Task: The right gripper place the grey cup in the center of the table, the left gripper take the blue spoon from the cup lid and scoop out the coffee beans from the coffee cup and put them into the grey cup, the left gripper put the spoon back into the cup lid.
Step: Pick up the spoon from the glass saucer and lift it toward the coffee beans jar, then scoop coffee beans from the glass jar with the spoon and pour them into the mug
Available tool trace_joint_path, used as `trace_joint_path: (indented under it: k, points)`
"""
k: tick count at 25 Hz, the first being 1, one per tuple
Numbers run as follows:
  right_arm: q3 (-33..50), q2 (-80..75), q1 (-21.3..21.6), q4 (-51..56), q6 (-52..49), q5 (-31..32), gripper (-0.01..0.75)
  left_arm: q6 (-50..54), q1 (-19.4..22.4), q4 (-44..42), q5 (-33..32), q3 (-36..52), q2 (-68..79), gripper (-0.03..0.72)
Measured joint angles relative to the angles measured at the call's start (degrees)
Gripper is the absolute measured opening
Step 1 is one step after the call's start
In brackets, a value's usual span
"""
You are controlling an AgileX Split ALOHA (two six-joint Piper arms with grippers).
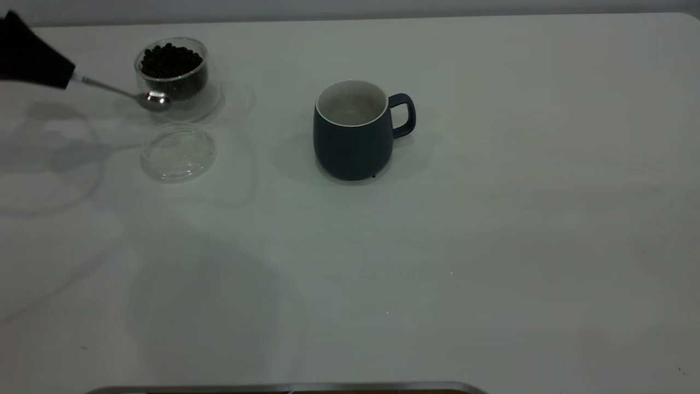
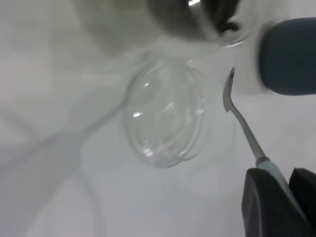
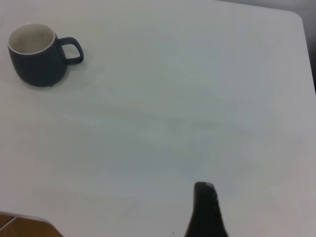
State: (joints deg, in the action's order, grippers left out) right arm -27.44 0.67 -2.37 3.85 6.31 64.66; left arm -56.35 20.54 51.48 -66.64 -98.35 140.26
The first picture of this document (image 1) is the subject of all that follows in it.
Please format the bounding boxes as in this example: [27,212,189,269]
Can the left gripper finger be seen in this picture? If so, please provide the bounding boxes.
[0,53,73,90]
[0,10,76,78]

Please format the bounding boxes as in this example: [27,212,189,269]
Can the metal spoon with white handle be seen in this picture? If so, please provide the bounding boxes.
[70,73,172,113]

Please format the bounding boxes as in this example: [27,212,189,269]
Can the dark grey mug white inside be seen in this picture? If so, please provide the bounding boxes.
[313,80,417,182]

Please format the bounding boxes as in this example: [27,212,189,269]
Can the dark coffee beans pile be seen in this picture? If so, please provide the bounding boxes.
[141,43,208,102]

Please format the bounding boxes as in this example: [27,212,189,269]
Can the clear round glass lid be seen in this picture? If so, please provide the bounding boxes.
[140,121,218,183]

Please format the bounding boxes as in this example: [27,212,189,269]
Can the clear double-wall glass cup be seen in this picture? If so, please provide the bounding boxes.
[134,37,222,124]

